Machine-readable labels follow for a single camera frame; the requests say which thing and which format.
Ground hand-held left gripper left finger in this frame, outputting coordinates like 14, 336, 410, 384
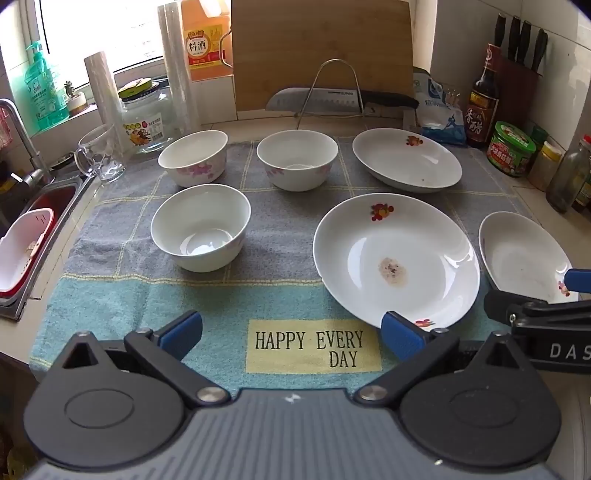
62, 310, 230, 409

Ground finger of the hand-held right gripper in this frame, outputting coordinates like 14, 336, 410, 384
484, 288, 591, 325
564, 268, 591, 295

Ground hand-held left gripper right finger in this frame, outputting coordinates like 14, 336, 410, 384
353, 311, 522, 408

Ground white plate fruit print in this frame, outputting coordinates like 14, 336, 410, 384
352, 128, 463, 193
313, 193, 481, 332
478, 211, 580, 305

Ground white bowl pink flowers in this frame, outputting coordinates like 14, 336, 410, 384
256, 130, 339, 192
158, 130, 229, 188
150, 184, 251, 273

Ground glass bottle red cap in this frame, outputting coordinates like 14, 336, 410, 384
546, 135, 591, 214

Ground yellow-cap spice jar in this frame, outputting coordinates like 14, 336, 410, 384
527, 141, 563, 192

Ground green sauce jar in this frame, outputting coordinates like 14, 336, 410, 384
486, 121, 537, 178

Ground grey and teal checked towel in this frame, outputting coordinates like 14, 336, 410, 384
28, 136, 532, 402

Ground steel sink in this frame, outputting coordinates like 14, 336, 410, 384
0, 173, 95, 322

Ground red wash basin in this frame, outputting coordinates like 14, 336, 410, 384
25, 185, 79, 296

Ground white colander basket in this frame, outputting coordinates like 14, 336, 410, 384
0, 208, 54, 294

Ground dark vinegar bottle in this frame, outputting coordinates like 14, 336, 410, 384
468, 44, 505, 149

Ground clear glass mug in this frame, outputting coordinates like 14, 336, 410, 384
74, 124, 127, 185

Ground dark red knife block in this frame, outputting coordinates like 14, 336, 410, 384
496, 44, 541, 139

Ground white and blue salt bag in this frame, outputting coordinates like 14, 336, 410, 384
412, 67, 469, 148

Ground glass jar yellow-green lid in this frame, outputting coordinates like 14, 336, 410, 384
117, 78, 178, 154

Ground metal faucet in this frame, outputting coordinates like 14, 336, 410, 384
0, 98, 54, 185

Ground small potted plant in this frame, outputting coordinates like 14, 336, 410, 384
64, 80, 90, 116

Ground short plastic wrap roll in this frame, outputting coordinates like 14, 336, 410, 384
84, 52, 125, 153

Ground green dish soap bottle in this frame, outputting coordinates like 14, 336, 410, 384
21, 41, 70, 130

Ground yellow cooking wine bottle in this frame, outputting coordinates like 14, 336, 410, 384
181, 0, 234, 83

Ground bamboo cutting board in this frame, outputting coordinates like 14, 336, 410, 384
229, 0, 415, 113

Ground window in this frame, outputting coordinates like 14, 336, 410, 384
34, 0, 185, 77

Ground santoku knife black handle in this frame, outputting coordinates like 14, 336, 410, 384
265, 87, 420, 114

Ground metal wire rack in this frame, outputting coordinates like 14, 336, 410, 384
295, 59, 377, 131

